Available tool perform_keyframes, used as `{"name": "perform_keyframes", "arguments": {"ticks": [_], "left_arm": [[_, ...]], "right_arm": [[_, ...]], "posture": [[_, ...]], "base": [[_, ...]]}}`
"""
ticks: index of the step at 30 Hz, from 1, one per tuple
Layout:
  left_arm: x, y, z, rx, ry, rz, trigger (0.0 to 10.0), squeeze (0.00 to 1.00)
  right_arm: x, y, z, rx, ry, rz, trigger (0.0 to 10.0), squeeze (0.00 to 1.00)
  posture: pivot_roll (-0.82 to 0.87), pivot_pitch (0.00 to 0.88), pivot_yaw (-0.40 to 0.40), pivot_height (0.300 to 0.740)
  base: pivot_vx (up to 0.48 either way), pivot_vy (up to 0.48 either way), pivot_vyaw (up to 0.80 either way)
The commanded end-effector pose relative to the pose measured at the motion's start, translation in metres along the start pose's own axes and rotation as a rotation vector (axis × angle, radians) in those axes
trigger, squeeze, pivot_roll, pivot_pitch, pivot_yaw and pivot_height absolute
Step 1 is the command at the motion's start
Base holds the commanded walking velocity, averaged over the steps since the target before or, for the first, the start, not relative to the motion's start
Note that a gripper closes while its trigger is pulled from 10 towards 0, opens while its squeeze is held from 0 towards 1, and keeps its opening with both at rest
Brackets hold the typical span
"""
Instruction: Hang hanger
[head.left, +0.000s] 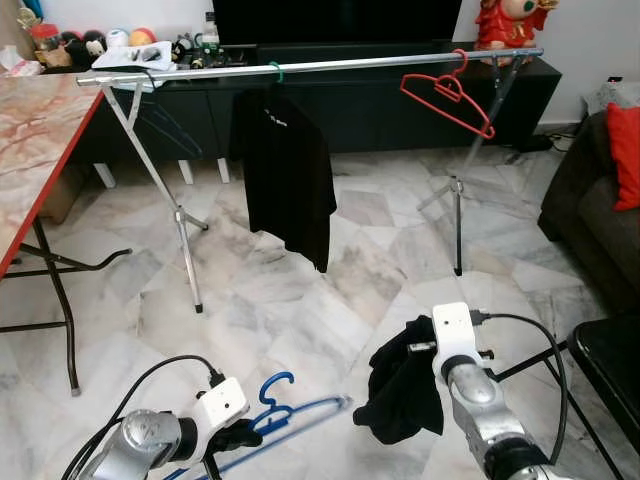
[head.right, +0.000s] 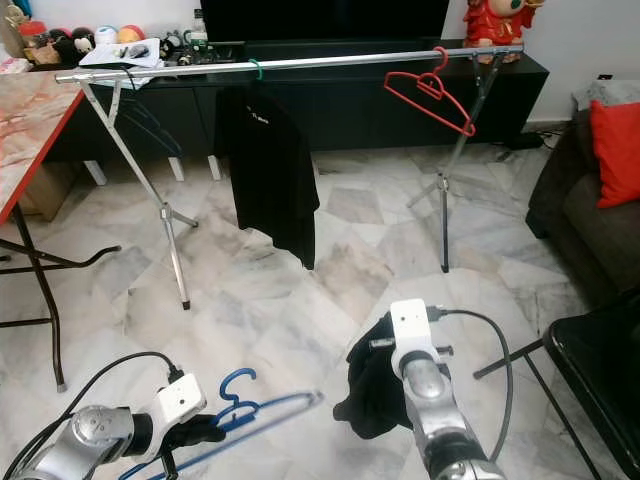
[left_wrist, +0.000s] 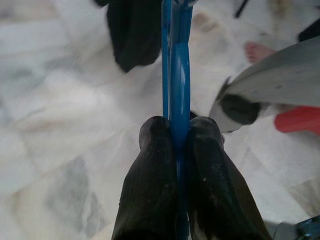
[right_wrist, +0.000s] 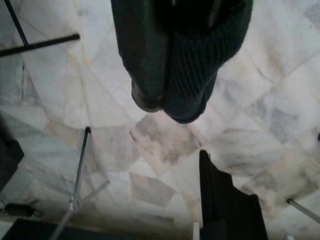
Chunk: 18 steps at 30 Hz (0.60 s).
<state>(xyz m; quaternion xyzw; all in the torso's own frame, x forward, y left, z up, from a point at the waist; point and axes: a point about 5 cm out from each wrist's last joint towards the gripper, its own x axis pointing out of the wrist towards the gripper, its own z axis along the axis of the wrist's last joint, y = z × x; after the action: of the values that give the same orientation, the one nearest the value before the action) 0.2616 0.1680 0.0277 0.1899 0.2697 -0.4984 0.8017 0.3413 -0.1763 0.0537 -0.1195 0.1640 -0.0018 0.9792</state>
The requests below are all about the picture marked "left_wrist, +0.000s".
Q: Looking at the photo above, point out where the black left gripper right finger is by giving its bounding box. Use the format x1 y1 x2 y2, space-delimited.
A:
186 117 272 240

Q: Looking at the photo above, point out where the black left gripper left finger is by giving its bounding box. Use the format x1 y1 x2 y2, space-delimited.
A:
111 116 180 240

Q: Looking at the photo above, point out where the blue plastic hanger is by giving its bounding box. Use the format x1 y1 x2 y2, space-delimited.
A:
159 0 195 240

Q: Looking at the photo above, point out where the red plastic hanger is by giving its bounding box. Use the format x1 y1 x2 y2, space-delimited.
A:
273 106 320 137

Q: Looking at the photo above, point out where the silver metal clothes rack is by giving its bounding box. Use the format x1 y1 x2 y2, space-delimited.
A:
208 36 320 133

